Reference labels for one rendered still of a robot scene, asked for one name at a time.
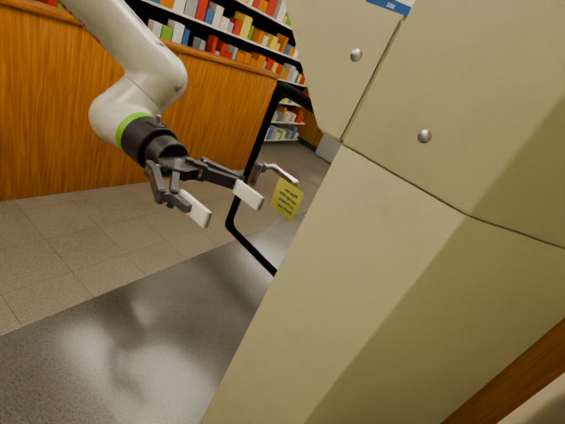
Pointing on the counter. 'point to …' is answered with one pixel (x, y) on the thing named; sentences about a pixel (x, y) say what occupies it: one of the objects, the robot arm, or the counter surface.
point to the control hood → (340, 55)
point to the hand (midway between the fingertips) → (233, 208)
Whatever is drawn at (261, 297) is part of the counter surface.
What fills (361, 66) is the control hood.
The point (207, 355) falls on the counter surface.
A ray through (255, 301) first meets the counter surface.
